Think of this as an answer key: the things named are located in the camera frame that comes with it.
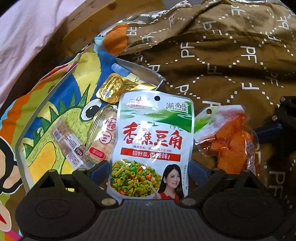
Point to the gold foil snack pouch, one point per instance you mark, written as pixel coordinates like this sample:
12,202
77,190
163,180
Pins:
116,85

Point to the silver metal tray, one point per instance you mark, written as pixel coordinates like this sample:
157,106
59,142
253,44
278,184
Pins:
74,99

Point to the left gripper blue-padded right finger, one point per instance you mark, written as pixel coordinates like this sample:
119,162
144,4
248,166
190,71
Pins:
207,181

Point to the pink quilt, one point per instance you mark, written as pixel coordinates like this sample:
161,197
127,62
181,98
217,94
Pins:
26,28

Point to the orange spicy snack packet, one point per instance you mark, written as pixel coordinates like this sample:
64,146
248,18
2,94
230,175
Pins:
221,132

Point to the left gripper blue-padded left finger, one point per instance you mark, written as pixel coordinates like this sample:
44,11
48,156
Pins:
89,182

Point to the brown crispy snack bar packet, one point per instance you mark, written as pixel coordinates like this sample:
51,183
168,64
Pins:
71,147

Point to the puffed rice cake packet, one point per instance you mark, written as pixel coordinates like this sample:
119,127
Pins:
101,136

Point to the white green bean snack pouch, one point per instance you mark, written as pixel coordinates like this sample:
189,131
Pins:
154,142

